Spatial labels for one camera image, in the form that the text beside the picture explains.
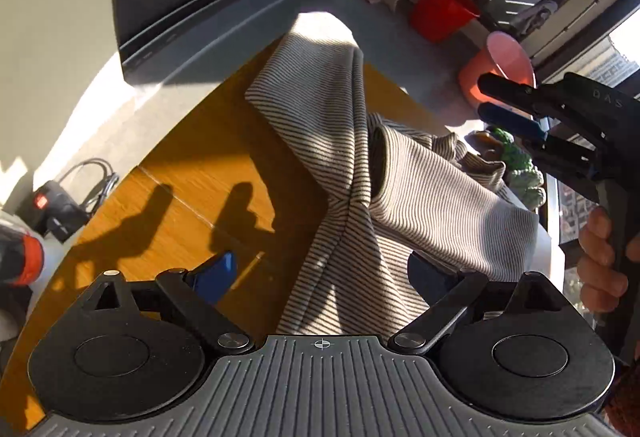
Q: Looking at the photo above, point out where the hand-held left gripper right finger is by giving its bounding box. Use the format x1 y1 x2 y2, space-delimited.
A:
390 253 566 353

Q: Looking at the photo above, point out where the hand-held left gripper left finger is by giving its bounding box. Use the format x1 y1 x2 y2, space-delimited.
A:
82 251 253 354

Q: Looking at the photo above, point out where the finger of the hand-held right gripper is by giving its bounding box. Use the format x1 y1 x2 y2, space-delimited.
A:
525 137 598 178
477 73 556 140

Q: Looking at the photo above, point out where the grey striped shirt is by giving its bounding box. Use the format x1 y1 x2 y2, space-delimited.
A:
244 24 541 335

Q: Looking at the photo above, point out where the person's right hand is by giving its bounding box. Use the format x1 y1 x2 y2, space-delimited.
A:
577 207 629 318

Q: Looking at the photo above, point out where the green crocheted plush toy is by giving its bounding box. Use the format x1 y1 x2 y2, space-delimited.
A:
470 127 546 210

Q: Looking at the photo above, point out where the pink plastic basin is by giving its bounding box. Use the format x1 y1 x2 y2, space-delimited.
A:
457 31 537 110

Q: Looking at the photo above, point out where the grey hanging cloth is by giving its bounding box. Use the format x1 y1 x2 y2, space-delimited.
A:
510 0 558 38

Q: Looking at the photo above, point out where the red plastic bucket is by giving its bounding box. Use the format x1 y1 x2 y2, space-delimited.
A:
410 0 481 43

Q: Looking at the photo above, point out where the black power strip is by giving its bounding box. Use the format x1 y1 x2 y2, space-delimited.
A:
31 182 91 243

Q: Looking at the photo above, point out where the orange and black device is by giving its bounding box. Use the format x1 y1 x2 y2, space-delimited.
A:
0 212 46 288

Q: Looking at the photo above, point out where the black cable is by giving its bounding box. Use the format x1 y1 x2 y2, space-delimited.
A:
62 158 120 213

